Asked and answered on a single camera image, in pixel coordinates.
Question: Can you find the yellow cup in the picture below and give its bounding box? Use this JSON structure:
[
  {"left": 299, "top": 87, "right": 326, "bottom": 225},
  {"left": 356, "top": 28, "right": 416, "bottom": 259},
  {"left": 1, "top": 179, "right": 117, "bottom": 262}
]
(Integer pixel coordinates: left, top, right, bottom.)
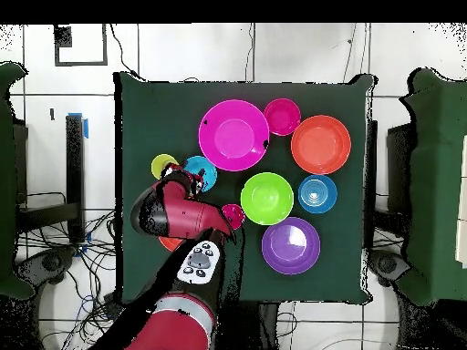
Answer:
[{"left": 150, "top": 153, "right": 180, "bottom": 180}]

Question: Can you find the small cyan bowl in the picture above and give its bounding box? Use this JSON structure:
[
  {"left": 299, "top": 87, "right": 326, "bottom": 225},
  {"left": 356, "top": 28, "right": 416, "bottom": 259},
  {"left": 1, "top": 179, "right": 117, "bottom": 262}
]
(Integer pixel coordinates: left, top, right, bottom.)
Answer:
[{"left": 182, "top": 155, "right": 219, "bottom": 193}]

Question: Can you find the large magenta bowl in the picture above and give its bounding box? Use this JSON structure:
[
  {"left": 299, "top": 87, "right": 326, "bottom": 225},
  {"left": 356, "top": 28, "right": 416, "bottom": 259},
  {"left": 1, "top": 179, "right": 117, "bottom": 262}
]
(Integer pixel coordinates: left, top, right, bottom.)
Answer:
[{"left": 198, "top": 98, "right": 271, "bottom": 172}]

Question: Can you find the dark green table cloth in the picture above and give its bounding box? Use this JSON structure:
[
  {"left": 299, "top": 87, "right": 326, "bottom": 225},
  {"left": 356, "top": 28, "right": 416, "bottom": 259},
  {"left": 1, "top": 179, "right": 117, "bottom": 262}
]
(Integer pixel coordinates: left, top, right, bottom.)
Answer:
[{"left": 113, "top": 71, "right": 377, "bottom": 305}]

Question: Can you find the orange bowl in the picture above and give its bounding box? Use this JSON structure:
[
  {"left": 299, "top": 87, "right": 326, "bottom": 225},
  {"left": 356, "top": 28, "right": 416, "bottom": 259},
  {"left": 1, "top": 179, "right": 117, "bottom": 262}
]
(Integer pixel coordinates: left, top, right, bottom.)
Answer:
[
  {"left": 157, "top": 235, "right": 185, "bottom": 253},
  {"left": 290, "top": 115, "right": 352, "bottom": 176}
]

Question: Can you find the red cup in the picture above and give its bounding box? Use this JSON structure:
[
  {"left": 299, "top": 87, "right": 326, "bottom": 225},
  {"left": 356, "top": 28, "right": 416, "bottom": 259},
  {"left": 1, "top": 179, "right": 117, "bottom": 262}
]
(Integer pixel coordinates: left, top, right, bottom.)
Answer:
[{"left": 221, "top": 203, "right": 246, "bottom": 232}]

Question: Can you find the green bowl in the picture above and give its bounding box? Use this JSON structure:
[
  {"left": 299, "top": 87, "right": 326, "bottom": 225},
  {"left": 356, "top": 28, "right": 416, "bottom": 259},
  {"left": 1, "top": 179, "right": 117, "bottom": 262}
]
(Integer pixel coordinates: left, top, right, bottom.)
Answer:
[{"left": 240, "top": 171, "right": 295, "bottom": 226}]

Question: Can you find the small crimson bowl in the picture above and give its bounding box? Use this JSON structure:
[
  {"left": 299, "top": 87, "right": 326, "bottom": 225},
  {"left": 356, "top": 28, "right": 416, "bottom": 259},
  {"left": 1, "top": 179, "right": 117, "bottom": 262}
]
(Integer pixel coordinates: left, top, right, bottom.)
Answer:
[{"left": 263, "top": 98, "right": 302, "bottom": 137}]

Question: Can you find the purple bowl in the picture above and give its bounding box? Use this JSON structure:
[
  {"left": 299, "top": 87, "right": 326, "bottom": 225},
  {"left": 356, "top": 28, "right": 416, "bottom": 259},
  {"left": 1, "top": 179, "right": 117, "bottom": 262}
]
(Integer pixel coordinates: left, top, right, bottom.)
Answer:
[{"left": 261, "top": 216, "right": 321, "bottom": 275}]

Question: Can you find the straight-sided blue bowl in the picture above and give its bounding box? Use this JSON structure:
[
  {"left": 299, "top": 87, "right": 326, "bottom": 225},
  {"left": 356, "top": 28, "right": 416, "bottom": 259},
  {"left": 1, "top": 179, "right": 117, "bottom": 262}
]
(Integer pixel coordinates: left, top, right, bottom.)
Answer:
[{"left": 297, "top": 174, "right": 338, "bottom": 214}]

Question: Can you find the green cloth covered table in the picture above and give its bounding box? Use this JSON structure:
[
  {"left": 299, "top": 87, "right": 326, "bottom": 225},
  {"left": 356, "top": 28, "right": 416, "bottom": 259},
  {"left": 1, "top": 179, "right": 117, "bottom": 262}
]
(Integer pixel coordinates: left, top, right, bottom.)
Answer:
[
  {"left": 395, "top": 67, "right": 467, "bottom": 307},
  {"left": 0, "top": 61, "right": 36, "bottom": 301}
]

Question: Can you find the black box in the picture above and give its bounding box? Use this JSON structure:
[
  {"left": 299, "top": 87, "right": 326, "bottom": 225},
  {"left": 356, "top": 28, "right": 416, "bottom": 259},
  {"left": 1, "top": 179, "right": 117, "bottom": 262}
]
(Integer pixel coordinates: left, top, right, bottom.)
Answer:
[{"left": 386, "top": 122, "right": 415, "bottom": 214}]

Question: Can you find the black post with blue tape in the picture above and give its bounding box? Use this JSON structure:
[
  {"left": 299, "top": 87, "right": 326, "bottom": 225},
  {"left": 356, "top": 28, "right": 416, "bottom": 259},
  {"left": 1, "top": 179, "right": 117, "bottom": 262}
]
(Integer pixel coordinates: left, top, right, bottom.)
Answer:
[{"left": 65, "top": 113, "right": 89, "bottom": 244}]

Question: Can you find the tangle of cables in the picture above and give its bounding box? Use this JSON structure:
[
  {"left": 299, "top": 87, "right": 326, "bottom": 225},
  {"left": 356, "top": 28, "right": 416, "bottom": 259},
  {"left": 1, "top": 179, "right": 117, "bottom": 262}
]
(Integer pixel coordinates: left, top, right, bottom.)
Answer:
[{"left": 16, "top": 209, "right": 121, "bottom": 350}]

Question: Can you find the black cable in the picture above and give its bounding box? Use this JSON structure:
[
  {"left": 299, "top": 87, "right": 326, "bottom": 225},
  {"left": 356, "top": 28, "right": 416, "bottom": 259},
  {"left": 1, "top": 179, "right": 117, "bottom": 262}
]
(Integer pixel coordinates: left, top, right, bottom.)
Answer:
[{"left": 109, "top": 23, "right": 141, "bottom": 79}]

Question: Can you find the black metal frame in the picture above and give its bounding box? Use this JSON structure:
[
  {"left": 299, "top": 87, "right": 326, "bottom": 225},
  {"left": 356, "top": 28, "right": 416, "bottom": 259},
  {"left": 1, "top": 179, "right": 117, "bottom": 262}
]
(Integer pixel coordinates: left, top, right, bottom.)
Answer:
[{"left": 14, "top": 121, "right": 81, "bottom": 234}]

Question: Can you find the thin grey cable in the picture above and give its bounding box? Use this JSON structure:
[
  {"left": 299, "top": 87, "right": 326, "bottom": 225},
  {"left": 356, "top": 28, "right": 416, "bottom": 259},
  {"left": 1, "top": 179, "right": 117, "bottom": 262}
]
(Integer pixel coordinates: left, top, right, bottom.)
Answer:
[
  {"left": 244, "top": 23, "right": 255, "bottom": 82},
  {"left": 341, "top": 23, "right": 358, "bottom": 84}
]

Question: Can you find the black square floor frame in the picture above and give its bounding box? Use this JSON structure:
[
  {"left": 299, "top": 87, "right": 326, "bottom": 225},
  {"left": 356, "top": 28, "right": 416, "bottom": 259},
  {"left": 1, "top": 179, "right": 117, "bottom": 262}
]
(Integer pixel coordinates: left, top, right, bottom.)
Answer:
[{"left": 53, "top": 23, "right": 109, "bottom": 67}]

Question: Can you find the black pedestal foot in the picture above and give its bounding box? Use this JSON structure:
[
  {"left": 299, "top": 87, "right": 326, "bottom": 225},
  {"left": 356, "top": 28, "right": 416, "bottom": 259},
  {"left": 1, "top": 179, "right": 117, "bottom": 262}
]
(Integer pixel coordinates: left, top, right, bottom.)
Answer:
[
  {"left": 16, "top": 247, "right": 78, "bottom": 289},
  {"left": 367, "top": 249, "right": 411, "bottom": 287}
]

